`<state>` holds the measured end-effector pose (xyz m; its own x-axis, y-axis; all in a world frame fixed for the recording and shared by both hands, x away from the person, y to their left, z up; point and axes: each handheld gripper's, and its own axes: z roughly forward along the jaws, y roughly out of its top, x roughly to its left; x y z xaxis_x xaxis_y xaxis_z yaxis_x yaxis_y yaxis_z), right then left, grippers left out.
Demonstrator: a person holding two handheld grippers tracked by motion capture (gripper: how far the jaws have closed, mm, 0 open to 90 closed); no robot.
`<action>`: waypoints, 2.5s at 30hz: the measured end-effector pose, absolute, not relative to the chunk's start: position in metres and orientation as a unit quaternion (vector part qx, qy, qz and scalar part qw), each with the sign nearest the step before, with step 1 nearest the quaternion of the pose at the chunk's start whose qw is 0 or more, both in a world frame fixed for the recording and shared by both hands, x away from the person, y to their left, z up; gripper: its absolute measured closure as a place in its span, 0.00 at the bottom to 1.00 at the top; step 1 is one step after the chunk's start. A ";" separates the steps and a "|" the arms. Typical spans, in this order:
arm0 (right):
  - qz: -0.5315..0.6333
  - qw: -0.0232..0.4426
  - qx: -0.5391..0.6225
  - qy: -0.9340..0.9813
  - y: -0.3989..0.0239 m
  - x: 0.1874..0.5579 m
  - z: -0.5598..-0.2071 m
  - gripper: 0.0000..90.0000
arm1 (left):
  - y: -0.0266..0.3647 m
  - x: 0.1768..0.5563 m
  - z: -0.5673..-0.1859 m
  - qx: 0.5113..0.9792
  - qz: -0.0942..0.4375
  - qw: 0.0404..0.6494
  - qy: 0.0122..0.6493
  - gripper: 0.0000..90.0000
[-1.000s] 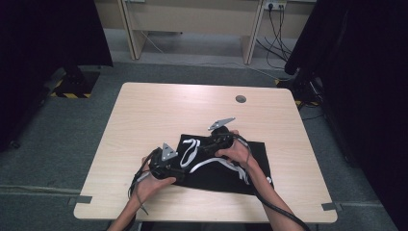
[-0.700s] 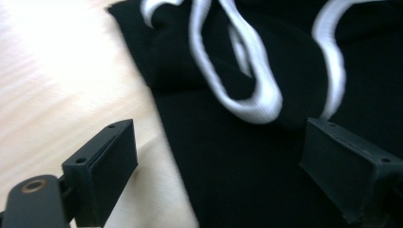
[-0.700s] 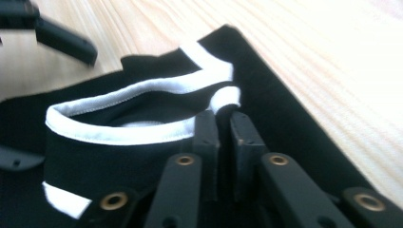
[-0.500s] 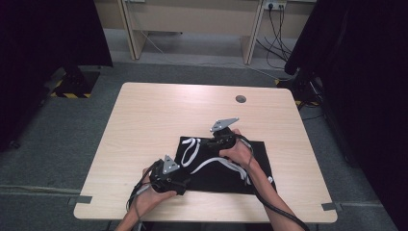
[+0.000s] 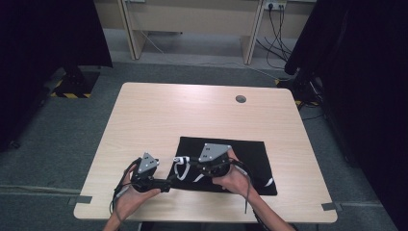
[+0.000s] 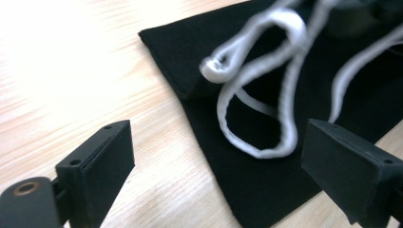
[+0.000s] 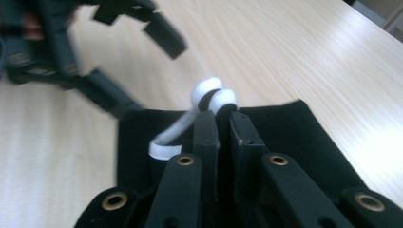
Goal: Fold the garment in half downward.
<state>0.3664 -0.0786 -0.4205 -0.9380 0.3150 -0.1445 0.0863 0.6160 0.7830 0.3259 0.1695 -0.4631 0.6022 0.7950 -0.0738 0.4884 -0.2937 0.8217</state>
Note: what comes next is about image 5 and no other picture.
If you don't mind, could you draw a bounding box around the thin white cable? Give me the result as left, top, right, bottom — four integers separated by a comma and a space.
140, 30, 281, 80

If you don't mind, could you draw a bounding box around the left hand-held gripper cable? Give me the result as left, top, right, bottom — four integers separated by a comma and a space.
109, 158, 142, 226

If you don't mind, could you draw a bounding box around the person's right hand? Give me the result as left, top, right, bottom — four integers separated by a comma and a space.
211, 148, 257, 198

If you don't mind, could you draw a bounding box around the black stand base hazard tape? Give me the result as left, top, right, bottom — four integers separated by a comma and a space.
274, 67, 323, 109
48, 65, 101, 100

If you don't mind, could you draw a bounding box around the white power strip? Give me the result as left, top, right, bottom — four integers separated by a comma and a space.
263, 0, 289, 11

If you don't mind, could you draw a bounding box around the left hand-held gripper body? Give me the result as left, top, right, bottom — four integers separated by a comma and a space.
130, 151, 161, 193

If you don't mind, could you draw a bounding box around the right hand-held gripper cable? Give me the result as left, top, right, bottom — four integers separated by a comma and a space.
228, 158, 268, 231

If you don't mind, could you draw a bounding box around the black floor cable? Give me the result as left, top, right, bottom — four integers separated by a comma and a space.
301, 113, 325, 122

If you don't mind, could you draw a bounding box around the grey floor tape piece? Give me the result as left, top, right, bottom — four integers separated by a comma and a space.
320, 201, 344, 212
66, 195, 93, 207

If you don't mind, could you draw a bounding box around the person's left hand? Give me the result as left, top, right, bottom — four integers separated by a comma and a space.
111, 164, 162, 223

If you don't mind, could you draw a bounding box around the hand-held gripper cable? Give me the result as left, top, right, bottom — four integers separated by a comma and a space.
109, 158, 142, 226
228, 158, 268, 231

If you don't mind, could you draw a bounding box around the beige wooden desk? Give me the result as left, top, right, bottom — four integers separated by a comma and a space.
92, 0, 319, 65

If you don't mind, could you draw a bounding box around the black curtain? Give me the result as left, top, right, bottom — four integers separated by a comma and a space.
0, 0, 114, 152
284, 0, 408, 231

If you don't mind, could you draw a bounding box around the black white-trimmed tank top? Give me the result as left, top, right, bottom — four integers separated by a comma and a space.
166, 136, 279, 197

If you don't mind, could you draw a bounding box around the bundle of black cables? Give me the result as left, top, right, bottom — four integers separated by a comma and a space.
255, 5, 293, 70

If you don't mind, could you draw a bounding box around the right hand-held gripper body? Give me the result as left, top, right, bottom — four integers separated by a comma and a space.
194, 142, 233, 178

